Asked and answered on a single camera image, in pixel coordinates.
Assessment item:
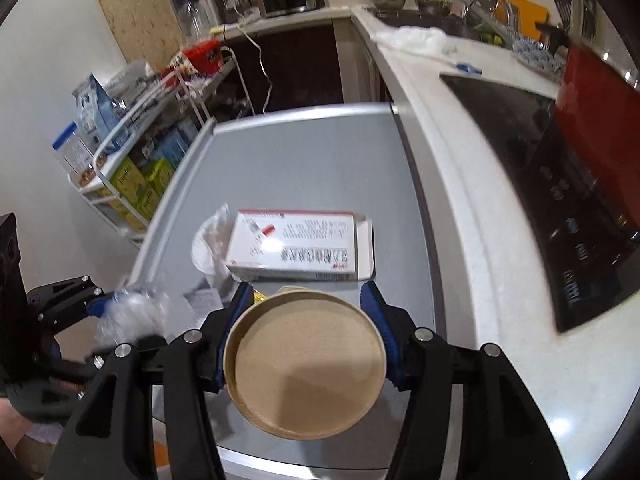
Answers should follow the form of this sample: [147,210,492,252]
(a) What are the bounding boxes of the speckled beige board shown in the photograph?
[85,0,187,74]

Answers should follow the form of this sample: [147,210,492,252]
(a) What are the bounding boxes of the white cable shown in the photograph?
[234,22,274,114]

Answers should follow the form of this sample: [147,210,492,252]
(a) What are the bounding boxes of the silver plastic wrapper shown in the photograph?
[95,287,173,349]

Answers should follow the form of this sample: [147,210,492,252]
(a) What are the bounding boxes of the white cloth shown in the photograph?
[374,25,457,57]

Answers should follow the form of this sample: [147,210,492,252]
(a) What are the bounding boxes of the white medicine box red stripe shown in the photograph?
[223,209,376,283]

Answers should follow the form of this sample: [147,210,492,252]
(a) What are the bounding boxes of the blue patterned bowl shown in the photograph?
[514,40,564,72]

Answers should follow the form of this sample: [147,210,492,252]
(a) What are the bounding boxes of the yellow green boxes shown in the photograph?
[97,157,176,231]

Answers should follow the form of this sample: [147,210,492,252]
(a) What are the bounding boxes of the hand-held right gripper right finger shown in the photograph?
[359,280,571,480]

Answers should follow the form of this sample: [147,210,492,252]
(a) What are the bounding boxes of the orange cutting board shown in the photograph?
[499,0,552,29]

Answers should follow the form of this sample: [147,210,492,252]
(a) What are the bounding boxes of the red cup container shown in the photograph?
[181,40,224,77]

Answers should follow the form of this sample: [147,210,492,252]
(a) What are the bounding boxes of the white storage rack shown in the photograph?
[64,54,237,247]

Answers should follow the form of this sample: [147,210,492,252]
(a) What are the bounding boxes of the blue and white bag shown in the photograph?
[72,73,122,147]

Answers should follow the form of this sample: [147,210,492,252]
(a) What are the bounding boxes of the plastic jar with blue lid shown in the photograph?
[52,122,99,189]

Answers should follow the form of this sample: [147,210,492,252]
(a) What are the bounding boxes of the crumpled white plastic wrapper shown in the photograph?
[191,203,239,289]

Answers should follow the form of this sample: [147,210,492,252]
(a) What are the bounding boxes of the black induction cooktop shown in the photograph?
[439,74,640,334]

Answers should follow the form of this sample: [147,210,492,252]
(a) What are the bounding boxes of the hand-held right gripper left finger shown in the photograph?
[47,282,256,480]

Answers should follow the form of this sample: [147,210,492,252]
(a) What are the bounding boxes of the clear plastic bottle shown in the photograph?
[177,0,212,44]

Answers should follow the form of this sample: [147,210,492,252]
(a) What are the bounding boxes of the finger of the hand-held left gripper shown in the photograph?
[55,354,109,381]
[27,275,113,333]

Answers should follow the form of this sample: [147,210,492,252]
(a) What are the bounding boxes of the red pot with steel lid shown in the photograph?
[554,42,640,212]

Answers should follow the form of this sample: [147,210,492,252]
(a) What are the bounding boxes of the blue boxes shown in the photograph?
[149,124,199,167]

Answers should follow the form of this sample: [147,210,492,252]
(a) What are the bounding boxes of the kitchen sink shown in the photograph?
[369,4,478,37]

